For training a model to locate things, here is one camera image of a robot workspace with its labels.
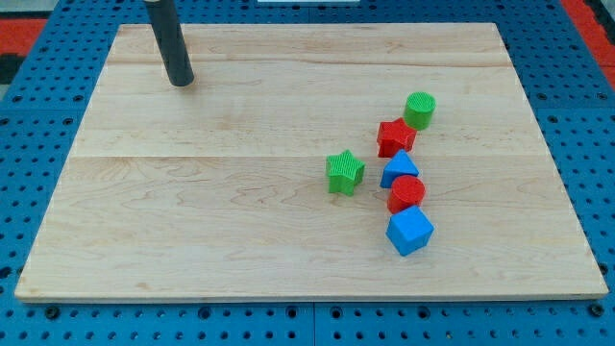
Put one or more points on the green star block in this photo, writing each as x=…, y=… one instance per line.
x=344, y=172

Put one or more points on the blue cube block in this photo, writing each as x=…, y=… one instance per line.
x=409, y=230

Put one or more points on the blue triangle block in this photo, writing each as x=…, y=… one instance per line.
x=399, y=165

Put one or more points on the light wooden board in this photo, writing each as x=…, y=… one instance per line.
x=217, y=191

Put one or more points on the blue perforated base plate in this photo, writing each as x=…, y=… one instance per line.
x=53, y=51

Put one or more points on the red star block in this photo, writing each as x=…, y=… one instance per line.
x=394, y=136

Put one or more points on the green cylinder block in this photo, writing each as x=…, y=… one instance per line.
x=419, y=109

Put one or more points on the red cylinder block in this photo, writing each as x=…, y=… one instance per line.
x=406, y=191

